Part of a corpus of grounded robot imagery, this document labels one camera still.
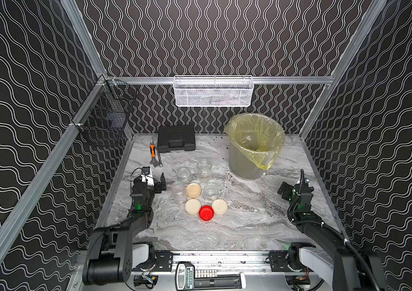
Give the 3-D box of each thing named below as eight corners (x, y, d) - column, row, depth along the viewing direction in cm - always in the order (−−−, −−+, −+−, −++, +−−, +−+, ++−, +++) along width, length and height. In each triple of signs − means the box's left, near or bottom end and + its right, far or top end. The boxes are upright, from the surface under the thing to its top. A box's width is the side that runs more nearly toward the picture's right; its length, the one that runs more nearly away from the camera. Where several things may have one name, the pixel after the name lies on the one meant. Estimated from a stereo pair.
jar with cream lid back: (202, 202, 93) (202, 197, 89) (202, 188, 98) (202, 183, 94) (218, 202, 93) (218, 197, 89) (217, 188, 98) (218, 183, 94)
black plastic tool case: (156, 153, 113) (154, 147, 109) (161, 130, 126) (160, 124, 122) (195, 153, 113) (194, 147, 109) (196, 130, 126) (195, 124, 122)
